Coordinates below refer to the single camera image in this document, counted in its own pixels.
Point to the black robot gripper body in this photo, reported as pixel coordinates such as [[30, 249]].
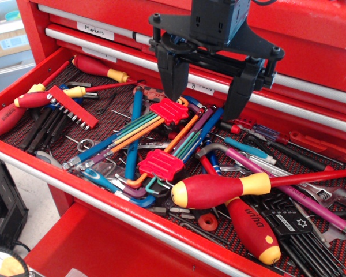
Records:
[[216, 36]]

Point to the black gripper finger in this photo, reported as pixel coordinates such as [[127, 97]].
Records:
[[173, 72], [241, 88]]

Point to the upper red hex key holder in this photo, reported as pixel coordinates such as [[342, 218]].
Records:
[[171, 112]]

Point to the red hex key holder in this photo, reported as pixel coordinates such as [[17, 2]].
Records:
[[171, 112], [161, 164]]

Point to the lower red hex key holder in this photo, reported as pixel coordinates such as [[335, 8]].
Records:
[[161, 164]]

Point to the red bit holder with bits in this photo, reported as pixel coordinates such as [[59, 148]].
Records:
[[66, 99]]

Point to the white Markers label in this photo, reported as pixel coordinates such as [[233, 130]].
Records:
[[97, 31]]

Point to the red yellow screwdriver top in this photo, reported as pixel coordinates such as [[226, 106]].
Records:
[[95, 67]]

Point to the large red yellow screwdriver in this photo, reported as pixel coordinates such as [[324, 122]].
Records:
[[205, 191]]

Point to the open red drawer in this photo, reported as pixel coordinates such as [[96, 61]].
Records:
[[102, 235]]

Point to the red tool chest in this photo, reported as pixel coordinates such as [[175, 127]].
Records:
[[312, 34]]

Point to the silver adjustable wrench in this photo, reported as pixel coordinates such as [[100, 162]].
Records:
[[325, 195]]

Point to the red plastic nut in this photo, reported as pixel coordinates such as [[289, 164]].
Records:
[[208, 222]]

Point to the black hex key set left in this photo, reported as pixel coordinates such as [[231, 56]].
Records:
[[47, 129]]

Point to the red yellow Wiha screwdriver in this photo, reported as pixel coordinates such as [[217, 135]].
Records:
[[253, 231]]

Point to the pink long hex key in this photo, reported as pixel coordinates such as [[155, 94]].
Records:
[[285, 181]]

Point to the black Tekton torx key set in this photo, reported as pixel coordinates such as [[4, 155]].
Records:
[[294, 233]]

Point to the red yellow screwdriver far left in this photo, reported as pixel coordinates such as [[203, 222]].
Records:
[[11, 114]]

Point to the black electronic box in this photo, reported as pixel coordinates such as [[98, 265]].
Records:
[[13, 212]]

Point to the clear blue handle screwdriver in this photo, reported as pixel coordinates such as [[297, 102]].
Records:
[[259, 131]]

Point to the teal handle small tool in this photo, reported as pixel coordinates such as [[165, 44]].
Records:
[[248, 149]]

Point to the blue handled tool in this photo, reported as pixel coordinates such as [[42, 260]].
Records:
[[97, 178]]

